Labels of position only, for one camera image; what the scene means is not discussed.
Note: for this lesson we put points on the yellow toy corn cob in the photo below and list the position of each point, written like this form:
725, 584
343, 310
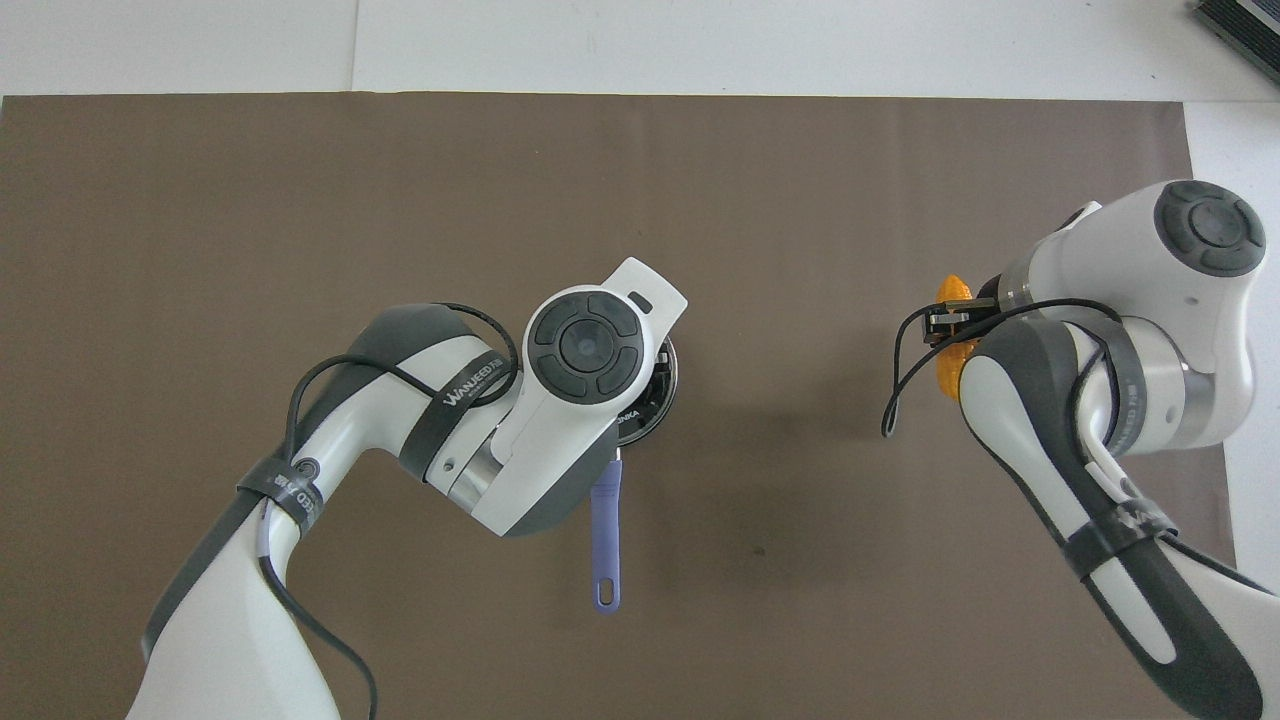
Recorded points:
952, 288

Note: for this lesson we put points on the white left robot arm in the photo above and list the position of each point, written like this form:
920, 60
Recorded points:
560, 440

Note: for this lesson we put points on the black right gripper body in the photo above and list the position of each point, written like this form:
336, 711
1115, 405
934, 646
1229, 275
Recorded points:
960, 318

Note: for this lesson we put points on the brown table mat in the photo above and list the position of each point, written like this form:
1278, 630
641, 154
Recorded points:
300, 200

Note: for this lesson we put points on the dark grey ridged device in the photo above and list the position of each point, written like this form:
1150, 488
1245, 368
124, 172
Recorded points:
1245, 20

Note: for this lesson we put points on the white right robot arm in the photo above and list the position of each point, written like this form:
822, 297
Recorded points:
1100, 250

